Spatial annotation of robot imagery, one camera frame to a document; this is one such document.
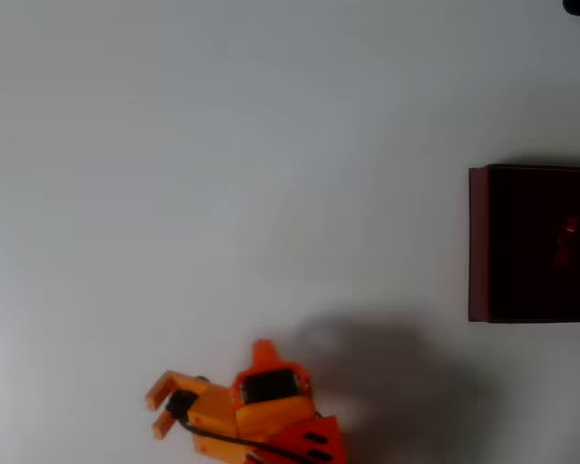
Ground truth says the red toy minifigure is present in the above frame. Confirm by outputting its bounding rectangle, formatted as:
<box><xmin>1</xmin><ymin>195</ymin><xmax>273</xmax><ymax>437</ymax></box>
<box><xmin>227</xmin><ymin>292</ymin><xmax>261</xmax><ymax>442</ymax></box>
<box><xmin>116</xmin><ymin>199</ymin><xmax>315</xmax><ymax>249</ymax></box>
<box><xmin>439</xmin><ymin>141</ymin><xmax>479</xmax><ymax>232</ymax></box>
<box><xmin>550</xmin><ymin>215</ymin><xmax>580</xmax><ymax>269</ymax></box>

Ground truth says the small black camera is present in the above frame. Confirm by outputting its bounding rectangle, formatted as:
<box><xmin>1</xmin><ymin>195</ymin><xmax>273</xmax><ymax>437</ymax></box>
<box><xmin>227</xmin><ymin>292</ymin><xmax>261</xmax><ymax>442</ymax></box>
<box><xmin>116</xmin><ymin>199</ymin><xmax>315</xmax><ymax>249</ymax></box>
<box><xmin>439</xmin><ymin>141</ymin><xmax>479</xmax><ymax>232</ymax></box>
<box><xmin>165</xmin><ymin>390</ymin><xmax>200</xmax><ymax>421</ymax></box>

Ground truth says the dark red open box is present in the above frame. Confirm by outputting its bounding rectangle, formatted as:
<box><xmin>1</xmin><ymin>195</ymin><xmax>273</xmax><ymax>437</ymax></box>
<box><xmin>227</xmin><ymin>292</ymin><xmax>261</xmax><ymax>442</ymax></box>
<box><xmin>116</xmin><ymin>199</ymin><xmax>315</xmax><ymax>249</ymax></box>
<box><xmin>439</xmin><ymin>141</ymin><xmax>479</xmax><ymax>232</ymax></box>
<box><xmin>467</xmin><ymin>163</ymin><xmax>580</xmax><ymax>324</ymax></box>

